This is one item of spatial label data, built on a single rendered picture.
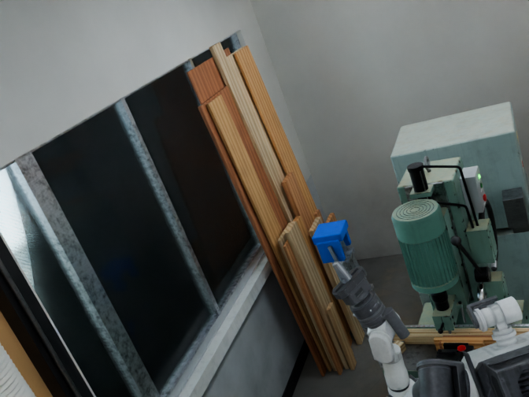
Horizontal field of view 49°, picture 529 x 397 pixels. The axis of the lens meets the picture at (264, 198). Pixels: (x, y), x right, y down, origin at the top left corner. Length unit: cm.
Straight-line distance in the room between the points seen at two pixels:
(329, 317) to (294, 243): 58
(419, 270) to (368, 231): 273
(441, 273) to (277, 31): 274
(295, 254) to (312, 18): 178
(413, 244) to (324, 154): 262
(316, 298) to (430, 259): 158
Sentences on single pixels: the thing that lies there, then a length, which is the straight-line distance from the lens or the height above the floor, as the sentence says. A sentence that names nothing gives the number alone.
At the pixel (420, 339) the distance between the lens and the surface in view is 247.
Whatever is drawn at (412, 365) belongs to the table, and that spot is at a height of 90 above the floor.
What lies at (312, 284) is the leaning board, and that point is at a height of 66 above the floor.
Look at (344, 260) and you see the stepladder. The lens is 298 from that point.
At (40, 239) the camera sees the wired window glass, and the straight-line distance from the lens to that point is 237.
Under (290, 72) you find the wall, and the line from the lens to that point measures 450.
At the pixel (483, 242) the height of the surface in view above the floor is 125.
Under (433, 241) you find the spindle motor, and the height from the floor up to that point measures 140.
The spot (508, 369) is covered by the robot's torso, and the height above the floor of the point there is 142.
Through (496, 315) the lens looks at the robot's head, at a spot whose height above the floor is 142.
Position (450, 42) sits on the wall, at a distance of 426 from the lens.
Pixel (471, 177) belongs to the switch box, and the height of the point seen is 148.
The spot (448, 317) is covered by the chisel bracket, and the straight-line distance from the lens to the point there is 232.
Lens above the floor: 243
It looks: 20 degrees down
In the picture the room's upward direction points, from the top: 21 degrees counter-clockwise
